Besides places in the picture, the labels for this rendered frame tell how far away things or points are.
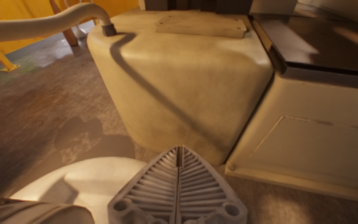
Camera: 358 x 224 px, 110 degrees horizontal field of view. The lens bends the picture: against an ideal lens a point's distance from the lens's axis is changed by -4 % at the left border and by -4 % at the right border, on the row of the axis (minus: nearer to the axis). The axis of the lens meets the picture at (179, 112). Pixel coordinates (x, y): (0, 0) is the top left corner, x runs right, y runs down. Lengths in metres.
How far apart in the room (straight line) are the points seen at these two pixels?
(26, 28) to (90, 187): 0.42
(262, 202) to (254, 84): 0.61
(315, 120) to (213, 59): 0.37
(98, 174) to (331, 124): 0.71
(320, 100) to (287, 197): 0.56
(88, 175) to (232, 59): 0.52
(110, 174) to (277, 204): 0.76
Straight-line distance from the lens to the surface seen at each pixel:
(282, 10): 1.02
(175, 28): 0.57
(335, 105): 0.55
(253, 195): 0.85
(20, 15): 2.83
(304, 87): 0.47
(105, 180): 0.47
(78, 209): 0.23
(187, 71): 0.40
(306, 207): 0.97
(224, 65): 0.39
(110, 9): 3.37
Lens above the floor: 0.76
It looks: 46 degrees down
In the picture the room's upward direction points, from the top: 1 degrees counter-clockwise
